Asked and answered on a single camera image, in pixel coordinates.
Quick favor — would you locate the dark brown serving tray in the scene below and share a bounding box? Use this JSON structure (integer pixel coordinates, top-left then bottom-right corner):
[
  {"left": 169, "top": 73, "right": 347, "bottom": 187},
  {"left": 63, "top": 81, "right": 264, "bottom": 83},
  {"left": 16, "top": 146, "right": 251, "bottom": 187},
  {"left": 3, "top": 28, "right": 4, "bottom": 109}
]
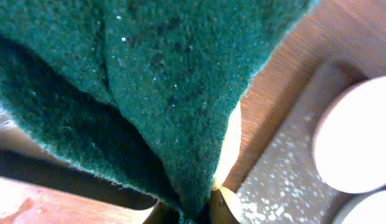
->
[{"left": 236, "top": 60, "right": 386, "bottom": 224}]

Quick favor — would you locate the green and yellow sponge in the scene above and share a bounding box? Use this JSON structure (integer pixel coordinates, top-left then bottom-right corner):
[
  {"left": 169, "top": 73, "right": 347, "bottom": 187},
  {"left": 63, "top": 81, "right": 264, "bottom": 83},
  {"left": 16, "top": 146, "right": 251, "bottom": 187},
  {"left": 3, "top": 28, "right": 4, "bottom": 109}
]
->
[{"left": 0, "top": 0, "right": 314, "bottom": 223}]

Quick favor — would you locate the light grey plate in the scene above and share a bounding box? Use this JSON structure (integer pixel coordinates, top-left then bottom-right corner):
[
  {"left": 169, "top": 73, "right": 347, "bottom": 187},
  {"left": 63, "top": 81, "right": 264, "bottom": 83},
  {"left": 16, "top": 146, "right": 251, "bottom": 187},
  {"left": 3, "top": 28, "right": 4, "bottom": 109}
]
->
[{"left": 332, "top": 190, "right": 386, "bottom": 224}]

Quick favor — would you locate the black tray with soapy water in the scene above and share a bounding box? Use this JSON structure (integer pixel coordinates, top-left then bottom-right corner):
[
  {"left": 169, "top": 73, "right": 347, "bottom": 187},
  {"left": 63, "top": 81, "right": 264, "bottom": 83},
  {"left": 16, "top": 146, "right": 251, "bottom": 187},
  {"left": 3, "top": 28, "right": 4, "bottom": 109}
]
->
[{"left": 0, "top": 108, "right": 173, "bottom": 223}]

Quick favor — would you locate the pink plate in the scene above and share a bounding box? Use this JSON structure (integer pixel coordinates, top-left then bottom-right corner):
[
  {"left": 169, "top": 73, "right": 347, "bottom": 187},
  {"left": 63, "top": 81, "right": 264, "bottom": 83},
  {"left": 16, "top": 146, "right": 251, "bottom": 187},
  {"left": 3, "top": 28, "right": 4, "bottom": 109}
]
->
[{"left": 312, "top": 76, "right": 386, "bottom": 194}]

